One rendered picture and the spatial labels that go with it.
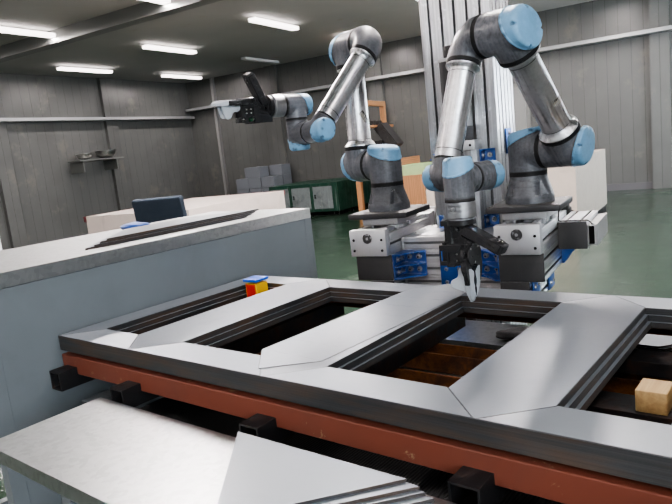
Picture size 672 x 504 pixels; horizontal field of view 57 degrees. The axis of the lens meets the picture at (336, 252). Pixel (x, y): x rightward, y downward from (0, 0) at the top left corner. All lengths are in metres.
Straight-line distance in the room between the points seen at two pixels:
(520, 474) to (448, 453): 0.11
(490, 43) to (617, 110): 10.80
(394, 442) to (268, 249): 1.41
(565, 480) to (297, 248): 1.72
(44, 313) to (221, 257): 0.64
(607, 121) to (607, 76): 0.79
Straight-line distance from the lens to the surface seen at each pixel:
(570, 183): 7.58
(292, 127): 2.16
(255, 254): 2.31
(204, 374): 1.35
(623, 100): 12.51
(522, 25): 1.73
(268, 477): 1.00
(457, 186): 1.54
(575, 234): 2.14
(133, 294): 1.99
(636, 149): 12.50
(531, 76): 1.81
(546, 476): 0.96
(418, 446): 1.04
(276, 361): 1.29
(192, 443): 1.26
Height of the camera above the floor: 1.26
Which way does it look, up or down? 9 degrees down
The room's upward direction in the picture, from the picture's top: 6 degrees counter-clockwise
